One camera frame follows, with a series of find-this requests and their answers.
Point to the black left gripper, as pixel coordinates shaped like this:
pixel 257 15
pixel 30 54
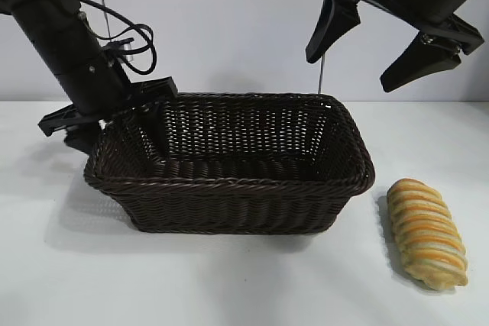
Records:
pixel 89 89

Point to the long striped bread loaf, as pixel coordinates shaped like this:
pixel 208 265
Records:
pixel 428 234

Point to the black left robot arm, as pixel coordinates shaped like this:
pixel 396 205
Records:
pixel 42 9

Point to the dark brown wicker basket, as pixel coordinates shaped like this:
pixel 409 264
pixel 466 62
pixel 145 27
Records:
pixel 229 200

